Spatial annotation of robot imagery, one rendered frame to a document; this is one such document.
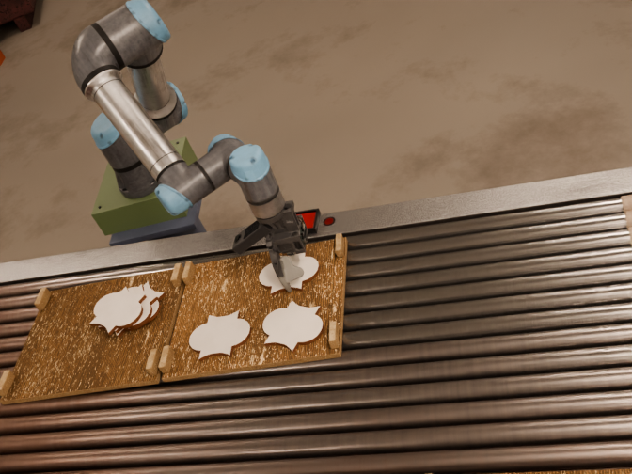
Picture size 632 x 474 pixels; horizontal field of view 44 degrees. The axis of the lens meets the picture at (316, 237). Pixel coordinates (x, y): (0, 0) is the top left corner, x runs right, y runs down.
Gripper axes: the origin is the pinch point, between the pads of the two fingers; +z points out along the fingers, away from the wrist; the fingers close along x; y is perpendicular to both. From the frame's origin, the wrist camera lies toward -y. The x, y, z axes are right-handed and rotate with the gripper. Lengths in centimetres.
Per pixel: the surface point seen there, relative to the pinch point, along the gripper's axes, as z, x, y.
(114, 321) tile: -3.3, -10.1, -41.4
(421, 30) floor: 94, 271, 21
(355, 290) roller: 2.6, -6.4, 15.7
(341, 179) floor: 94, 153, -20
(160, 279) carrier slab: 1.1, 6.1, -35.2
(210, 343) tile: -0.3, -18.6, -16.6
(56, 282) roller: 3, 14, -69
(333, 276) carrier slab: 0.5, -3.3, 10.9
